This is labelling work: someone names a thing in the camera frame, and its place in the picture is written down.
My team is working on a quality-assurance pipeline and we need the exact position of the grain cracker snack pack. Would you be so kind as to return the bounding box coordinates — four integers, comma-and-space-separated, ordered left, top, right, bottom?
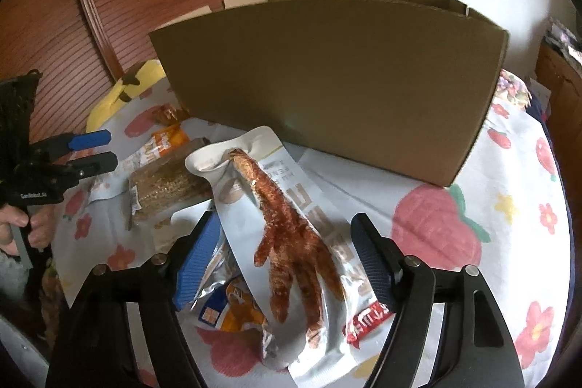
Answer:
128, 137, 212, 229

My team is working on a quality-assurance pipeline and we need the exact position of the chicken feet snack pouch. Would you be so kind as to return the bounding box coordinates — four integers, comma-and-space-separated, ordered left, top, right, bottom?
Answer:
186, 126, 392, 387

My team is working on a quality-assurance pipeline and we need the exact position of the person's left hand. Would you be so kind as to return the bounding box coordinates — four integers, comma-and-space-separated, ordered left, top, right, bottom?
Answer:
0, 203, 56, 257

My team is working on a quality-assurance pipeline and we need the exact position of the silver snack pouch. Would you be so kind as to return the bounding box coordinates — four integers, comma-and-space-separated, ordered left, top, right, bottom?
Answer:
179, 240, 273, 361

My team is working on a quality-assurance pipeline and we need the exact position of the yellow plush toy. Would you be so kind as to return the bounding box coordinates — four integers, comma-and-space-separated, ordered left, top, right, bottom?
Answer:
86, 59, 166, 133

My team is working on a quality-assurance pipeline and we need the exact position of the orange clear snack bag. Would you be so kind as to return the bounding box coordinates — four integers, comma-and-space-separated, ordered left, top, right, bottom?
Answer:
88, 124, 190, 203

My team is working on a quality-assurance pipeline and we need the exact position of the floral strawberry bed sheet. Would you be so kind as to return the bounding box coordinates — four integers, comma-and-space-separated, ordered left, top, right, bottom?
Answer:
52, 71, 571, 387

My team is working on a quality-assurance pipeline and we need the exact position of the brown cardboard box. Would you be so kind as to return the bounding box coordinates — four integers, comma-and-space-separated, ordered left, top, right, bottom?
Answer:
150, 0, 509, 186

